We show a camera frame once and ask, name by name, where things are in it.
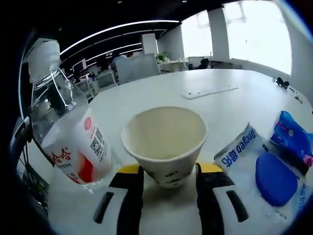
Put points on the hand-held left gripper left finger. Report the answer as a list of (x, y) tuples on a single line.
[(117, 210)]

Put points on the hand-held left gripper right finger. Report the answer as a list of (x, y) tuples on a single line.
[(220, 210)]

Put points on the wet wipes packet blue lid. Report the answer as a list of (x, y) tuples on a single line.
[(274, 178)]

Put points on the clear plastic water bottle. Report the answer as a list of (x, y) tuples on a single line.
[(73, 147)]

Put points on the white paper cup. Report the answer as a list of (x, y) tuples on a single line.
[(166, 132)]

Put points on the blue tissue pack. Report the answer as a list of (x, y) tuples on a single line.
[(293, 137)]

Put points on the white office chair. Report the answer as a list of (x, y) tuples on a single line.
[(106, 80)]

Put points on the small white object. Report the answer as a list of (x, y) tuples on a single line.
[(298, 98)]

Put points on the small black object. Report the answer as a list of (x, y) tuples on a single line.
[(282, 82)]

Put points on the white high-back chair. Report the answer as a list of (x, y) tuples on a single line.
[(139, 68)]

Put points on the black office chair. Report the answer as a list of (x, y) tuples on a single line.
[(203, 64)]

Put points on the white background desk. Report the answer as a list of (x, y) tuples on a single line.
[(173, 65)]

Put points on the potted green plant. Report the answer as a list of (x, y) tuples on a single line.
[(161, 56)]

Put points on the curved ceiling light strip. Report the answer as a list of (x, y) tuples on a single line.
[(117, 28)]

